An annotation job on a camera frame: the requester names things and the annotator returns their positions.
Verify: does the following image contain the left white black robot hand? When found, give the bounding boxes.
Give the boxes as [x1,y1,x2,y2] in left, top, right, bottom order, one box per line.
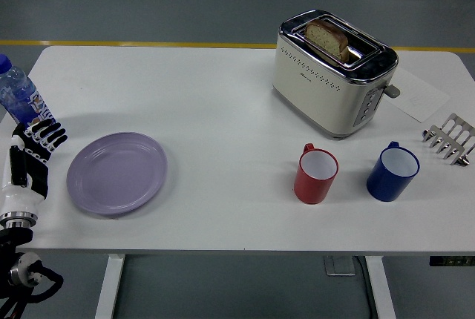
[0,119,69,217]

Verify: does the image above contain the purple round plate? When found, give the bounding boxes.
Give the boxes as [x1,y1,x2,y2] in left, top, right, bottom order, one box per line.
[66,132,168,217]

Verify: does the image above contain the clear blue-capped water bottle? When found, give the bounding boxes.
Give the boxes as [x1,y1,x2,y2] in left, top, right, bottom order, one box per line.
[0,54,57,126]

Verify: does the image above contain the white table leg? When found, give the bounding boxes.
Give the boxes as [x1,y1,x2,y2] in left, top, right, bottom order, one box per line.
[364,255,397,319]
[93,254,125,319]

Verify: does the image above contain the red enamel mug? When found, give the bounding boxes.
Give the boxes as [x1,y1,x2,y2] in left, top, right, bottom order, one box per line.
[293,142,339,205]

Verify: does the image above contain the cream chrome toaster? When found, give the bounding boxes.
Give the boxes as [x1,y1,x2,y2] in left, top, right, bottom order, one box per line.
[271,9,402,140]

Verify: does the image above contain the brown bread slice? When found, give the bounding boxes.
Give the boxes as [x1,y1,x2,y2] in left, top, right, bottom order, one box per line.
[304,19,350,62]

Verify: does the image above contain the blue enamel mug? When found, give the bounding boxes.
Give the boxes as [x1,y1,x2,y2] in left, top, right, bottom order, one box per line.
[366,141,421,203]

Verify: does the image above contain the white paper sheet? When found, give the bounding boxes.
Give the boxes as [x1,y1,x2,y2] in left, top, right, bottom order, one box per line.
[382,66,451,124]

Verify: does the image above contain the silver metal toast rack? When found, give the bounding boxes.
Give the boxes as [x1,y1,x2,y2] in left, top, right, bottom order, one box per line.
[422,113,475,168]

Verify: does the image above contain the black table control panel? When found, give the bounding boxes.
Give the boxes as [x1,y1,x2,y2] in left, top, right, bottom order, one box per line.
[429,255,475,267]

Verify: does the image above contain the grey table cable box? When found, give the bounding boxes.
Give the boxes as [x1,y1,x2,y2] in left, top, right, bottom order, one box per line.
[323,255,357,277]

